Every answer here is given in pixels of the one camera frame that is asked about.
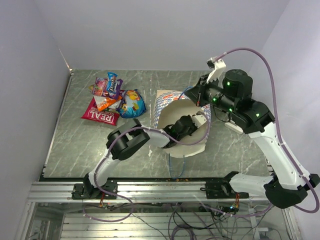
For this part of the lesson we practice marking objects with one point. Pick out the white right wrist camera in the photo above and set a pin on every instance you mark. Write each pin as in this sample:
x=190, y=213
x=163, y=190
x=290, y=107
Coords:
x=218, y=67

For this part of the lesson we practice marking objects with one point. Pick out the white small box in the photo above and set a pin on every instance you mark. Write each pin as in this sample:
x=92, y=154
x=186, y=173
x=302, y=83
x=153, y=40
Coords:
x=232, y=126

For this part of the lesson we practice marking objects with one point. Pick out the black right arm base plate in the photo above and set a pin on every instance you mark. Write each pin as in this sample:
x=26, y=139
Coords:
x=218, y=188

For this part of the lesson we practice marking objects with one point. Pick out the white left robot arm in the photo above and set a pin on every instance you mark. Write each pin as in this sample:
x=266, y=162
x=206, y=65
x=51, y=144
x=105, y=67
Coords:
x=126, y=140

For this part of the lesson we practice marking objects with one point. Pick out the aluminium frame rail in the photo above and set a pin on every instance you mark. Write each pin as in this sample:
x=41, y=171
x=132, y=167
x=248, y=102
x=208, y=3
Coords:
x=138, y=192

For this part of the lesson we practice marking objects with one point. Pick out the purple FOXS candy bag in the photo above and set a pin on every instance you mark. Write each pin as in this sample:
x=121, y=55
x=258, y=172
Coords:
x=99, y=88

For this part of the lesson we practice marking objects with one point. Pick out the orange snack bag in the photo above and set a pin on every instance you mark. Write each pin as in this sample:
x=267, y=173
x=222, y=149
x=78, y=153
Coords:
x=103, y=103

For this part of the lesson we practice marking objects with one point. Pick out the blue M&M candy packet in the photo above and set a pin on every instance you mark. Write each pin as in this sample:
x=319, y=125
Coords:
x=111, y=83

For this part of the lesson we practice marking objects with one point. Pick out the red REAL chips bag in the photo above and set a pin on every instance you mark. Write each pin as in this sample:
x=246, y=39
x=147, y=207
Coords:
x=105, y=116

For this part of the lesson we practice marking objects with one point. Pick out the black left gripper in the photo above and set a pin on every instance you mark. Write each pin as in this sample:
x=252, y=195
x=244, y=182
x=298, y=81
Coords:
x=195, y=127

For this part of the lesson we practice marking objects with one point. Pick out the blue checkered paper bag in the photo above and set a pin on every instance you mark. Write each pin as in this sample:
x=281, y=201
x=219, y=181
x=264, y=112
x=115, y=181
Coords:
x=170, y=106

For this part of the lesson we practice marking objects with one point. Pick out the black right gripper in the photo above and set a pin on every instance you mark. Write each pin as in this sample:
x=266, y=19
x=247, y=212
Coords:
x=197, y=93

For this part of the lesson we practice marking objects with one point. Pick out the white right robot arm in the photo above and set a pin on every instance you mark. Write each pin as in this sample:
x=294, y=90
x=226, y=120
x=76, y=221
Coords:
x=289, y=183

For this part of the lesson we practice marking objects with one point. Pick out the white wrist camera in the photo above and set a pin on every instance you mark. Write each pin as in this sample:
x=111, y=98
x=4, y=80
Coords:
x=199, y=119
x=218, y=67

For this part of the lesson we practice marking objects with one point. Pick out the purple candy snack bag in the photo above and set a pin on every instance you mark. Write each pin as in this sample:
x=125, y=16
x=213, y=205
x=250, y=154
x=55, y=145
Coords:
x=120, y=102

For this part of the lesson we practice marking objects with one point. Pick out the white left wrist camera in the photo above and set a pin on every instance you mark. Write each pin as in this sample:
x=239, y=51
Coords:
x=199, y=119

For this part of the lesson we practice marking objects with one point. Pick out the blue candy snack bag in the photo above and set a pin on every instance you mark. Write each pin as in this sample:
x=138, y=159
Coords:
x=133, y=105

